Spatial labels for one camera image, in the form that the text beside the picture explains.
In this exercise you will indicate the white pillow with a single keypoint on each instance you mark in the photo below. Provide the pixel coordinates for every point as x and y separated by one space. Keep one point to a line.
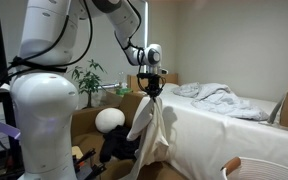
170 88

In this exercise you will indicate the bed with white sheet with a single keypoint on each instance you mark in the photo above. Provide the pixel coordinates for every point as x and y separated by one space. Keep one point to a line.
217 133

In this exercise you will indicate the yellow foam block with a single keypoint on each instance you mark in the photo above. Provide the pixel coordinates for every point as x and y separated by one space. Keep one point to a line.
77 152

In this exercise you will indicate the black garment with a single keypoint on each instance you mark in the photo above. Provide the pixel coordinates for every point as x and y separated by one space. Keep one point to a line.
117 146

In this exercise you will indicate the clear water bottle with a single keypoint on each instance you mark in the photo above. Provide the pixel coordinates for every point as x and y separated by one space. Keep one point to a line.
121 80

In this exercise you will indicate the green tissue box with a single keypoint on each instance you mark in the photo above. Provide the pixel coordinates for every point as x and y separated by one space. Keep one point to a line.
124 91

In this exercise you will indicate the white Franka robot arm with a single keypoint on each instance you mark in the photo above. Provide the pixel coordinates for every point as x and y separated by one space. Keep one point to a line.
44 116

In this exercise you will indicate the wooden headboard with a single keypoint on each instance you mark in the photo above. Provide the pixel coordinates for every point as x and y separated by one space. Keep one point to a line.
170 78

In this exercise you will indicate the white woven laundry basket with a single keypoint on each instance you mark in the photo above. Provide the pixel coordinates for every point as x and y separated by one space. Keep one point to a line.
264 171

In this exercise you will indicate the black tool pile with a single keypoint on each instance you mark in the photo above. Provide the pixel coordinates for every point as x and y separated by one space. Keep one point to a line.
87 160

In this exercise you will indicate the white jersey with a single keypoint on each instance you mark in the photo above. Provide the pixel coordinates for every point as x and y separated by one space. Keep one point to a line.
150 133

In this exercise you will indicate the brown leather sofa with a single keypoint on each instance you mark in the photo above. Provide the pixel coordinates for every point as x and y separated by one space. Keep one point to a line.
84 123

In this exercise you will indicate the grey crumpled duvet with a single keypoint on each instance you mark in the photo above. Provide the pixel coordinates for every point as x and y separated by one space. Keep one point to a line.
224 101

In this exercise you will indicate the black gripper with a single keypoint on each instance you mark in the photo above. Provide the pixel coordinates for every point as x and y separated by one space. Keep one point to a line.
152 81

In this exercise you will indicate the green potted plant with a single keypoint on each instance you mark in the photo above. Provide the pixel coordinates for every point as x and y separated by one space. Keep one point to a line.
88 81

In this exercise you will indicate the purple strip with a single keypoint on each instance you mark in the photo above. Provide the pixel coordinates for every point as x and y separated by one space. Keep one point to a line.
4 128

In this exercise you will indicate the brown bedside box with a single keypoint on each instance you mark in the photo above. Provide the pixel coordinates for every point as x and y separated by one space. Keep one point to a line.
113 98

